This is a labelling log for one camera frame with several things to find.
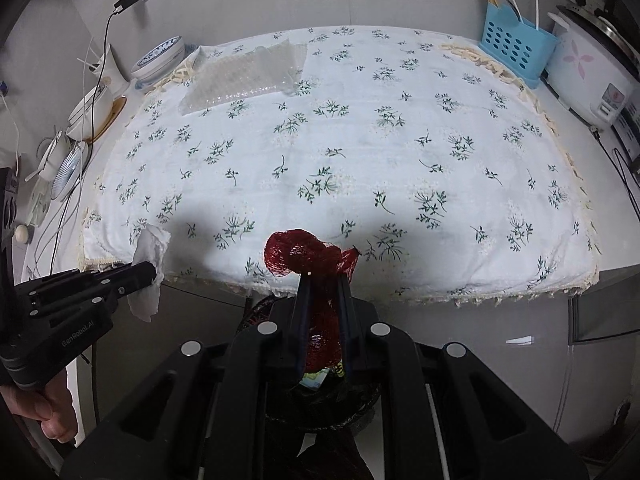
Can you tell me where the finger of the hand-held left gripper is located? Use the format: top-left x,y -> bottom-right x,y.
14,259 -> 157,295
27,279 -> 156,319

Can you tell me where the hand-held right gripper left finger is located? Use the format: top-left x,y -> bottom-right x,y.
87,274 -> 321,480

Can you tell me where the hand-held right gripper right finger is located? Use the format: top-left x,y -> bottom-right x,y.
336,274 -> 592,480

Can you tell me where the red mesh net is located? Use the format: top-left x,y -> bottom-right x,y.
264,229 -> 361,373

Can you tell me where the white tissue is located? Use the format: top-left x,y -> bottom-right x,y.
127,223 -> 172,323

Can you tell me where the green and white carton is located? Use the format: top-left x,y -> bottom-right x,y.
301,367 -> 335,391

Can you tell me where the black trash bin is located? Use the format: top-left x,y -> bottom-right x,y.
240,294 -> 382,433

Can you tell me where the person's left hand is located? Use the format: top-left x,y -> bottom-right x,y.
0,374 -> 77,442

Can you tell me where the clear drinking glass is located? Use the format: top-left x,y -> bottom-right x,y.
27,180 -> 54,226

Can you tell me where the blue striped plate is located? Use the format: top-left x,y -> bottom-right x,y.
50,141 -> 89,196

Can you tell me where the white cup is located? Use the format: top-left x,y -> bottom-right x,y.
37,132 -> 71,183

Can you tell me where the white striped bowl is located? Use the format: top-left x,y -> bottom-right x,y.
66,110 -> 114,141
68,85 -> 116,128

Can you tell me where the white floral tablecloth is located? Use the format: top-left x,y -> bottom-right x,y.
80,25 -> 603,308

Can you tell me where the round wooden coaster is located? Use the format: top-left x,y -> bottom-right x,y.
80,96 -> 127,144

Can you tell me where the white utensil holder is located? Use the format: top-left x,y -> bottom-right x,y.
90,42 -> 131,101

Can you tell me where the blue floral bowl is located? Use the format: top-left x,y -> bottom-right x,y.
135,36 -> 186,73
131,59 -> 187,87

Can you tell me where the clear bubble wrap sheet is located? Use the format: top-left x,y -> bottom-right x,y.
179,42 -> 308,116

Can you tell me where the clear plastic bag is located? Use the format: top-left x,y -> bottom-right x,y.
252,42 -> 309,96

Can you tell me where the blue plastic basket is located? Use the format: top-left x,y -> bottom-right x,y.
477,2 -> 560,89

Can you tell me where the white rice cooker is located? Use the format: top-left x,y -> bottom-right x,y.
542,4 -> 640,129

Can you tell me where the white cable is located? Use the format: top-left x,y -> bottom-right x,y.
0,95 -> 93,281

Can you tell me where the black charger cable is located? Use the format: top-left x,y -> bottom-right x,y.
47,10 -> 118,281

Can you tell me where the black power cable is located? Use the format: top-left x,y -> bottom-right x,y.
594,127 -> 640,211

